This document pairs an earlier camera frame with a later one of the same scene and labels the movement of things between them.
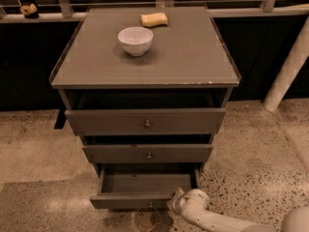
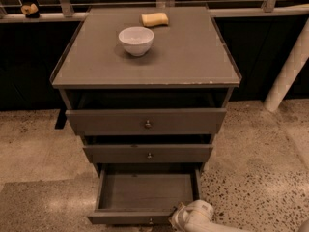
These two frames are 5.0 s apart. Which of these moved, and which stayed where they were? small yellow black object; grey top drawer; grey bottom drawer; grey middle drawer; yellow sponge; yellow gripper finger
Moved: grey bottom drawer; yellow gripper finger
Stayed: grey middle drawer; grey top drawer; small yellow black object; yellow sponge
